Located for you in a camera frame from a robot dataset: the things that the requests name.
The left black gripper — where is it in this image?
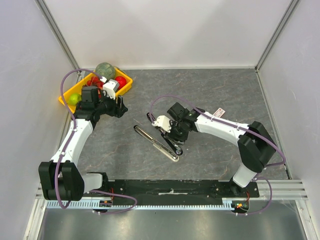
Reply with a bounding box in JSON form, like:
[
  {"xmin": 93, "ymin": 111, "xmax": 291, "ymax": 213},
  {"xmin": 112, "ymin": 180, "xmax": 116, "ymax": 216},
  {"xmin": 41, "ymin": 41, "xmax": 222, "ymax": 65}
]
[{"xmin": 94, "ymin": 89, "xmax": 128, "ymax": 119}]

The white black stapler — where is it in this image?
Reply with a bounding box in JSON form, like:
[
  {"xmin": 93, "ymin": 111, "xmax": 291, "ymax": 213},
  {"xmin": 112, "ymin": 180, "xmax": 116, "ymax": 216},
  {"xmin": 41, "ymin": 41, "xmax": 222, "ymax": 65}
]
[{"xmin": 133, "ymin": 125, "xmax": 179, "ymax": 163}]

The red white staple box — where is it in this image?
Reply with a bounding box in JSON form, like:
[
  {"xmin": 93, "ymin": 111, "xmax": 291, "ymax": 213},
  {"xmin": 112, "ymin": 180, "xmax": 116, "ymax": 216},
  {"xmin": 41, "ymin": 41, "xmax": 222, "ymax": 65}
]
[{"xmin": 213, "ymin": 108, "xmax": 226, "ymax": 118}]

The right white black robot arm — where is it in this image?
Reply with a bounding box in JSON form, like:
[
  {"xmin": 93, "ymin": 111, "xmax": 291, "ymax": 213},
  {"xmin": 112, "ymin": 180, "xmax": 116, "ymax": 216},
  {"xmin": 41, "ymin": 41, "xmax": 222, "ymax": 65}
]
[{"xmin": 165, "ymin": 102, "xmax": 279, "ymax": 197}]

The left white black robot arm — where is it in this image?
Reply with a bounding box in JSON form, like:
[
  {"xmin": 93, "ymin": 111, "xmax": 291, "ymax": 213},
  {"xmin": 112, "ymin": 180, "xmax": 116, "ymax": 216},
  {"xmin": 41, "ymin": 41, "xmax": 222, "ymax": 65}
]
[{"xmin": 38, "ymin": 86, "xmax": 128, "ymax": 202}]

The red apple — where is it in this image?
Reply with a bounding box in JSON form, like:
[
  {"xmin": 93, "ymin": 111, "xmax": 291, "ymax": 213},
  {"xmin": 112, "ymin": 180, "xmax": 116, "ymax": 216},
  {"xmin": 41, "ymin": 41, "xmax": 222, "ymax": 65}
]
[{"xmin": 115, "ymin": 76, "xmax": 127, "ymax": 90}]

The red peach cluster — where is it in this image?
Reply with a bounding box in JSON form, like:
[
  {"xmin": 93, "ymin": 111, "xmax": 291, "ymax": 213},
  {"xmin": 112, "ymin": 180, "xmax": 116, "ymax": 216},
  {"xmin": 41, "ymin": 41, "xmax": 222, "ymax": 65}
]
[{"xmin": 86, "ymin": 76, "xmax": 104, "ymax": 89}]

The green melon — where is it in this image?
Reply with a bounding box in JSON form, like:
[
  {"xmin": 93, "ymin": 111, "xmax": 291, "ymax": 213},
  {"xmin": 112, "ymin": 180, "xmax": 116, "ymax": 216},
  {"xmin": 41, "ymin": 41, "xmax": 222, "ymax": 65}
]
[{"xmin": 95, "ymin": 62, "xmax": 116, "ymax": 80}]

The yellow plastic tray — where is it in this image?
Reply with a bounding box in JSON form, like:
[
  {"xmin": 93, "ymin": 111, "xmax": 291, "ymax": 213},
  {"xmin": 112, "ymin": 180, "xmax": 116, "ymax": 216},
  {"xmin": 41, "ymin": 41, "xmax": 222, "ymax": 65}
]
[{"xmin": 59, "ymin": 68, "xmax": 133, "ymax": 120}]

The light green lime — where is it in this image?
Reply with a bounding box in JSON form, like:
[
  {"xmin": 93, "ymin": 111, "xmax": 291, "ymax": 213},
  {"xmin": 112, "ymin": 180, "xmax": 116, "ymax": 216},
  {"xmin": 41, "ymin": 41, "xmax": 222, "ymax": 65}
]
[{"xmin": 67, "ymin": 93, "xmax": 82, "ymax": 106}]

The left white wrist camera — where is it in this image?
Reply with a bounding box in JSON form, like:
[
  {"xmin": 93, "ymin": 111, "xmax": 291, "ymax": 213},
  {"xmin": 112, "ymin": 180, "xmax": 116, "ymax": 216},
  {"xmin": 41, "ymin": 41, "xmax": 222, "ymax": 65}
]
[{"xmin": 100, "ymin": 76, "xmax": 120, "ymax": 100}]

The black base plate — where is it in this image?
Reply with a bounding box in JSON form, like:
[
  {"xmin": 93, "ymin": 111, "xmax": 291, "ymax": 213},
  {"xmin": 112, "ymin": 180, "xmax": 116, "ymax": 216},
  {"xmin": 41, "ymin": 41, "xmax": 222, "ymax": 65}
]
[{"xmin": 81, "ymin": 178, "xmax": 261, "ymax": 206}]

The slotted cable duct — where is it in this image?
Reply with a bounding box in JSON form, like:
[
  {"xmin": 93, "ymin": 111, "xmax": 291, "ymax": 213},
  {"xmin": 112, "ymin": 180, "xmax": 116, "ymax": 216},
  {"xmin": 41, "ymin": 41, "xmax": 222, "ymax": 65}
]
[{"xmin": 46, "ymin": 197, "xmax": 251, "ymax": 211}]

